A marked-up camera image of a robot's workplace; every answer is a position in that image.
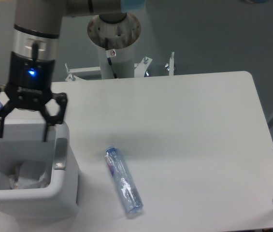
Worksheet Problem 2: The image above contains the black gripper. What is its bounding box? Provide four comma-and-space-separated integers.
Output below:
0, 52, 68, 142

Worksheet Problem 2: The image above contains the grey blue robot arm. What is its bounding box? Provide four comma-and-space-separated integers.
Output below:
0, 0, 124, 141

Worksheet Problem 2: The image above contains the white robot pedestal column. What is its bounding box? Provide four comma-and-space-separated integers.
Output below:
87, 13, 141, 79

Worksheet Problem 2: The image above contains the white plastic trash can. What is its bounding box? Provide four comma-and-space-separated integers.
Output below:
0, 119, 79, 218

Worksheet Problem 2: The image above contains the white pedestal base frame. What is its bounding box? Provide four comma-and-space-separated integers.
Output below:
65, 52, 176, 82

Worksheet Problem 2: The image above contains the clear plastic bottle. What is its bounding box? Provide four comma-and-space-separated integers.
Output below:
104, 146, 144, 217

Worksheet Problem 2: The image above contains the black cable on pedestal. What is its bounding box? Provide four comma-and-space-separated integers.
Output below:
104, 37, 118, 79

